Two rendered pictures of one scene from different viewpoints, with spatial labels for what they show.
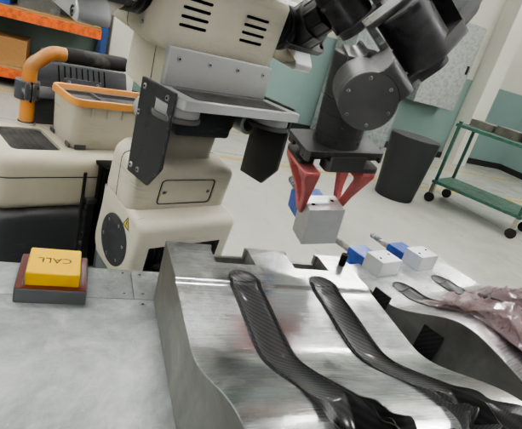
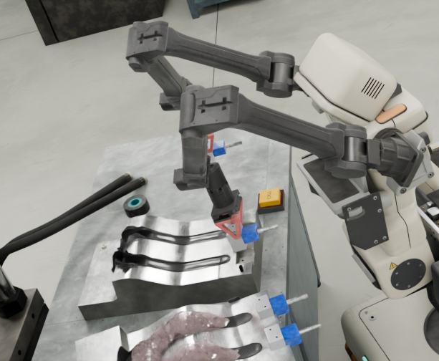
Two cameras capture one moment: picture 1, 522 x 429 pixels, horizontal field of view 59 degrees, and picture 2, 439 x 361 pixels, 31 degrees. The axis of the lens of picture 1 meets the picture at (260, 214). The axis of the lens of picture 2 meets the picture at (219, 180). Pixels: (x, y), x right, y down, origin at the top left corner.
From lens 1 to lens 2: 2.33 m
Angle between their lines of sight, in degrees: 107
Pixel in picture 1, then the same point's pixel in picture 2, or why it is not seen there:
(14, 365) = not seen: hidden behind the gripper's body
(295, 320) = (201, 247)
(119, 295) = (266, 223)
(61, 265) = (266, 197)
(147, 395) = not seen: hidden behind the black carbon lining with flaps
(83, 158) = (438, 181)
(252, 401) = (152, 218)
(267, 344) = (193, 241)
